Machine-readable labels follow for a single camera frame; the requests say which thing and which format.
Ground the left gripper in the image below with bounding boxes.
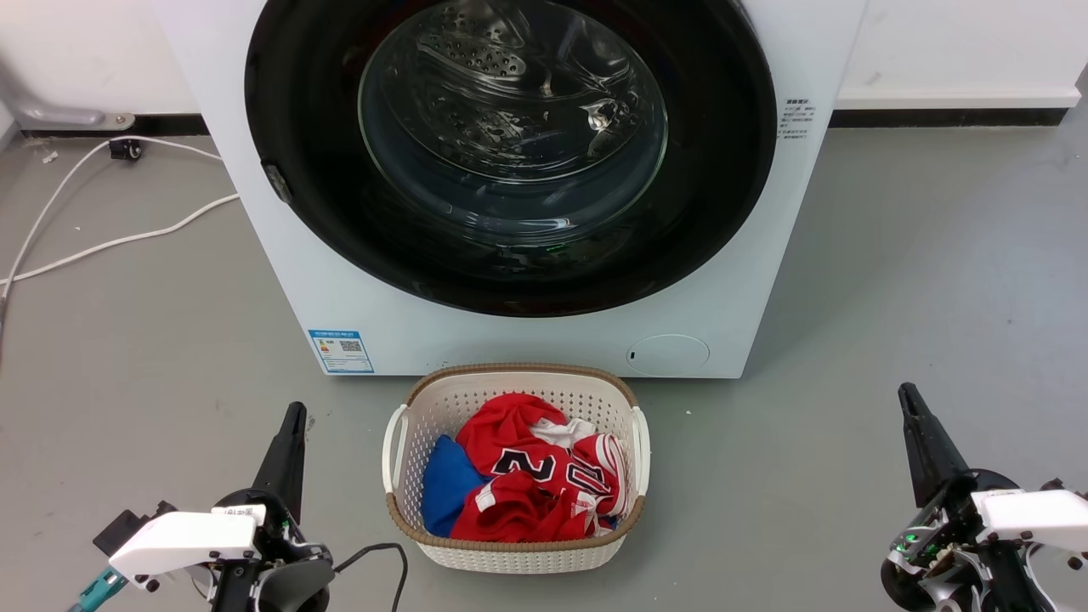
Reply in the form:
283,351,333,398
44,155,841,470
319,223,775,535
211,403,334,612

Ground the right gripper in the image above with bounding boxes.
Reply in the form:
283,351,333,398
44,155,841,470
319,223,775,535
881,383,1055,612

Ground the black round glass washer door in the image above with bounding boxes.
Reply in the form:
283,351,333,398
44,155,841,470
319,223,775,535
245,0,779,319

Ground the white front-load washing machine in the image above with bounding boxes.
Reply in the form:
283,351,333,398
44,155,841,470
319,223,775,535
151,0,870,380

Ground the blue energy label sticker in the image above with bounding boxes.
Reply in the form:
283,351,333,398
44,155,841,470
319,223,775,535
308,330,375,376

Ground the blue garment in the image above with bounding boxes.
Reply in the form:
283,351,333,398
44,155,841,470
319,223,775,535
422,434,490,538

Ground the teal connector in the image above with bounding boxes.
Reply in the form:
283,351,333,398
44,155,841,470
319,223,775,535
68,568,128,612

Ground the red basketball jersey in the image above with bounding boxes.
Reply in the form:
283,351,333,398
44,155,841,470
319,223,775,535
449,393,634,543

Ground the white plastic laundry basket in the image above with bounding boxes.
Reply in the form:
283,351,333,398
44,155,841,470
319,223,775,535
382,363,652,575

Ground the round white filter cover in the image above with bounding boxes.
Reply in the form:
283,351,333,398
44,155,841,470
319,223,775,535
626,334,711,377

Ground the small printed text label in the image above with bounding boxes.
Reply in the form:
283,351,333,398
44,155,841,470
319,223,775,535
780,98,817,141

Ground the steel washer drum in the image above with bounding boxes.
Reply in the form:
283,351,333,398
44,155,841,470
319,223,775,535
365,0,664,184

